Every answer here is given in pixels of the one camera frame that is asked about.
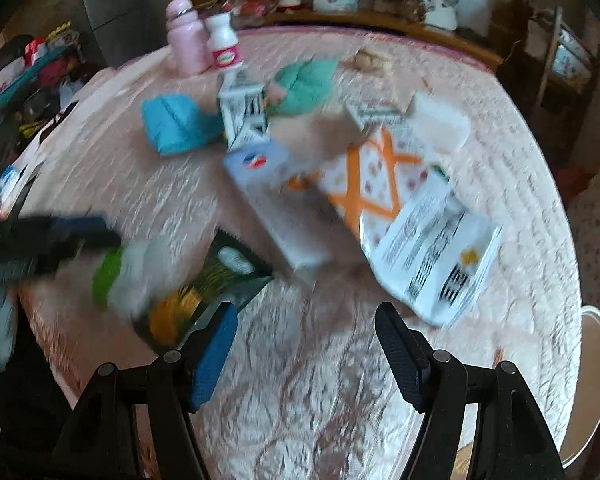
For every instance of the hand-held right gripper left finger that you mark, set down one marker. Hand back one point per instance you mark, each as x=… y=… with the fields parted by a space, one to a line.
x=212 y=360

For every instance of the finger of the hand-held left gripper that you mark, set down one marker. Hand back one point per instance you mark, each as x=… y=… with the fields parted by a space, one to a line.
x=77 y=224
x=90 y=245

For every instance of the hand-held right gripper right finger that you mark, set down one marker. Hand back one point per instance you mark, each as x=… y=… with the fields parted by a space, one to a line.
x=402 y=355

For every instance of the white green plastic bottle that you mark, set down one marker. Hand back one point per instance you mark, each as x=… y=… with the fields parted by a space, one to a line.
x=130 y=275

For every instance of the white green medicine box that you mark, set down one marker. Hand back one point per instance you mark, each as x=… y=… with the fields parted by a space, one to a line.
x=240 y=110

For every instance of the pale blue cloth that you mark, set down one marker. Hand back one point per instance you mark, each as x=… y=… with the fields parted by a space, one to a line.
x=4 y=320

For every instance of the dark green snack packet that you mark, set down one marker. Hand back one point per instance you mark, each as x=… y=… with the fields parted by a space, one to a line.
x=215 y=280

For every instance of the white bag black print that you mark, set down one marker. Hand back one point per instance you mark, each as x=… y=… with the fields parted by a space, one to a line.
x=35 y=150

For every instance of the white packet black print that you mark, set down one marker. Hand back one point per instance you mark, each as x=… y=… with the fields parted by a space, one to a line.
x=430 y=255

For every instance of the pile of assorted household items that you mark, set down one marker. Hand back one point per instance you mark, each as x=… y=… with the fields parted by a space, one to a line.
x=30 y=70

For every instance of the white box blue red logo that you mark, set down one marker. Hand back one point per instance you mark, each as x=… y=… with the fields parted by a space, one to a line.
x=285 y=215

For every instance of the orange patterned white packet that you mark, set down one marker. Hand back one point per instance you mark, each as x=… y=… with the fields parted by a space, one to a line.
x=375 y=180

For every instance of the white round bin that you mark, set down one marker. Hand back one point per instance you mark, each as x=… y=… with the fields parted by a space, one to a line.
x=592 y=385

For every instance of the grey refrigerator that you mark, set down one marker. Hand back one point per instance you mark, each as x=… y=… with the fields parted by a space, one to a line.
x=125 y=10

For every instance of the floral patterned cushion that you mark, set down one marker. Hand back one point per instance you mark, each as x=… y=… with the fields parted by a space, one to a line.
x=597 y=230

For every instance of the white pill bottle pink label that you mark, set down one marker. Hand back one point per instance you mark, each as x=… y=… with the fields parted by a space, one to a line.
x=225 y=45

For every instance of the brown cardboard piece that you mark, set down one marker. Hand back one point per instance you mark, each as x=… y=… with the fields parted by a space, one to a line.
x=320 y=135

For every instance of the white box green stripe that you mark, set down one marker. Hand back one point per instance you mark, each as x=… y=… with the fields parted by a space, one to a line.
x=380 y=115

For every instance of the red cloth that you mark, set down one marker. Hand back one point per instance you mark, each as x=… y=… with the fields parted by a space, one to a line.
x=580 y=185

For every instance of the green cloth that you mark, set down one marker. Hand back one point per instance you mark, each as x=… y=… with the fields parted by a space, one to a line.
x=305 y=85

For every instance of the beige crumpled cloth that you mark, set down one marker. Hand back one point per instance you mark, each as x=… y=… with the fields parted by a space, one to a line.
x=372 y=60

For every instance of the dark wooden chair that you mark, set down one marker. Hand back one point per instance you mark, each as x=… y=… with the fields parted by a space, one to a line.
x=550 y=75

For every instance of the printed white cushion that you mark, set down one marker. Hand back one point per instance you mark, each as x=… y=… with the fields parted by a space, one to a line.
x=440 y=7

